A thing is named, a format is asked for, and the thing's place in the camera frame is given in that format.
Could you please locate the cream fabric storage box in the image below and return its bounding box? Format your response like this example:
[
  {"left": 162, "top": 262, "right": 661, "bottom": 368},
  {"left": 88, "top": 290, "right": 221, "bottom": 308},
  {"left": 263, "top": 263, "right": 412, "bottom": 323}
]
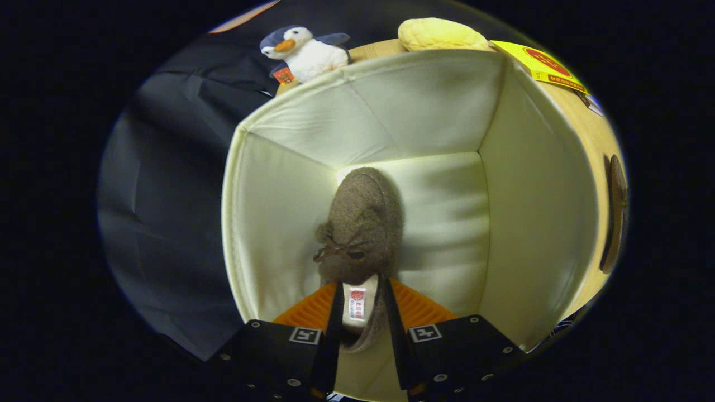
[{"left": 221, "top": 49, "right": 599, "bottom": 402}]

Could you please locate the yellow bread-shaped plush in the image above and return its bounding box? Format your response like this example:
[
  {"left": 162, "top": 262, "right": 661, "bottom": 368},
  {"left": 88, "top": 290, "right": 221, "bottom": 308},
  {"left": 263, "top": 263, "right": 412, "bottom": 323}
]
[{"left": 398, "top": 18, "right": 492, "bottom": 52}]

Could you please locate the brown felt shoe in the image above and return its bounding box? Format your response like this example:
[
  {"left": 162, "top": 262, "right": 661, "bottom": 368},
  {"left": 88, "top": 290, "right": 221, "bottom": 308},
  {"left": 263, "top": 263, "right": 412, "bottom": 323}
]
[
  {"left": 313, "top": 167, "right": 404, "bottom": 353},
  {"left": 599, "top": 154, "right": 630, "bottom": 275}
]

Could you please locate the penguin plush toy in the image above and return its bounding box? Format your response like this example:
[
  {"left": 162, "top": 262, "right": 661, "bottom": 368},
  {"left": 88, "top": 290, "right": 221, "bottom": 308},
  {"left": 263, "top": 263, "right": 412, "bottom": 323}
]
[{"left": 260, "top": 25, "right": 351, "bottom": 84}]

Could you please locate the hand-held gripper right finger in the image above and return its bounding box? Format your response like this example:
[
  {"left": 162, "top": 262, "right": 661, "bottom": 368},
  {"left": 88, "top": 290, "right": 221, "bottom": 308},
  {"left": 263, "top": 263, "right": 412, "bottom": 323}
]
[{"left": 382, "top": 278, "right": 527, "bottom": 401}]

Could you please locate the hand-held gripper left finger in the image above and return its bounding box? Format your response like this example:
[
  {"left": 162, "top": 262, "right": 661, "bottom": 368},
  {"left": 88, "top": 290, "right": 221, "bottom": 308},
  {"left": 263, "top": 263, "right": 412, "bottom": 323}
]
[{"left": 208, "top": 281, "right": 345, "bottom": 401}]

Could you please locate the yellow book with red circle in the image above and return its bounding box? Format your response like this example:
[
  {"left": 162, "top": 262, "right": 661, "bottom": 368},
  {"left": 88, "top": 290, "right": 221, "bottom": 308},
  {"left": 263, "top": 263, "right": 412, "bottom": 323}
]
[{"left": 490, "top": 40, "right": 588, "bottom": 93}]

